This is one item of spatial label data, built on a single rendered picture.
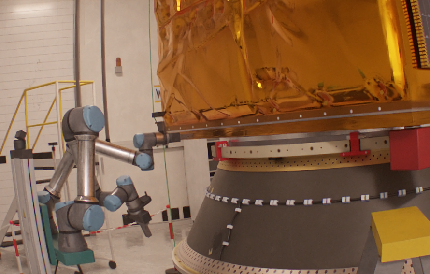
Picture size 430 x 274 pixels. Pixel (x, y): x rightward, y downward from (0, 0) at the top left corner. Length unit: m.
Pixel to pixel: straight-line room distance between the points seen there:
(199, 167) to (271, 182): 7.62
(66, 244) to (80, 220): 0.19
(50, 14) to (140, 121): 2.88
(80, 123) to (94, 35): 7.88
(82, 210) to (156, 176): 8.14
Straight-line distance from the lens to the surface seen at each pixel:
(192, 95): 2.80
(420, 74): 1.75
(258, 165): 2.31
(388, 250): 1.13
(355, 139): 2.03
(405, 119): 1.71
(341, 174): 2.08
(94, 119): 2.24
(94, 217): 2.21
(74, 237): 2.33
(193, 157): 9.98
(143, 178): 10.21
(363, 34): 1.78
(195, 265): 2.41
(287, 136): 2.20
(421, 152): 1.74
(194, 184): 10.08
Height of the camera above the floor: 1.80
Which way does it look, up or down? level
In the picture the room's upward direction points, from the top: 5 degrees counter-clockwise
